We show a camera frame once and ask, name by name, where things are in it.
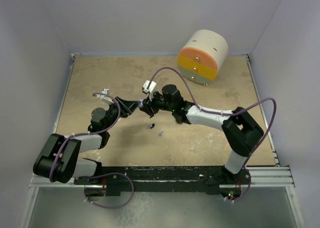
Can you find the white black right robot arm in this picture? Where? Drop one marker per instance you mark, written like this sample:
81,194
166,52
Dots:
242,132

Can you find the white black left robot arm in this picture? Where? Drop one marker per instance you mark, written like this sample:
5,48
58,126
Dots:
57,160

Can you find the purple round earbud charging case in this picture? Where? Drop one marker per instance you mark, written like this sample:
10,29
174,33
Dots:
141,104

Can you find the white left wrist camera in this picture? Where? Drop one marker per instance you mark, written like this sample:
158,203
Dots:
105,97

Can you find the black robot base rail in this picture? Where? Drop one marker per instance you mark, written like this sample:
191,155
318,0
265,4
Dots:
211,180

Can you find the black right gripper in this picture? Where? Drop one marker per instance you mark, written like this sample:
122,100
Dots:
148,103

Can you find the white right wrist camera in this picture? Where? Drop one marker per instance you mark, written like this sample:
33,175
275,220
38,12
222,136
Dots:
149,88

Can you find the cylindrical three-drawer storage box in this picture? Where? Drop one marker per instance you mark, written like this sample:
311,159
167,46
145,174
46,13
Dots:
202,56

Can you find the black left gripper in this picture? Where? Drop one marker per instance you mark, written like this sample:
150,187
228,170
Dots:
127,107

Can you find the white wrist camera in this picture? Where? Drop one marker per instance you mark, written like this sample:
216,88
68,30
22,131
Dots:
105,97
149,88

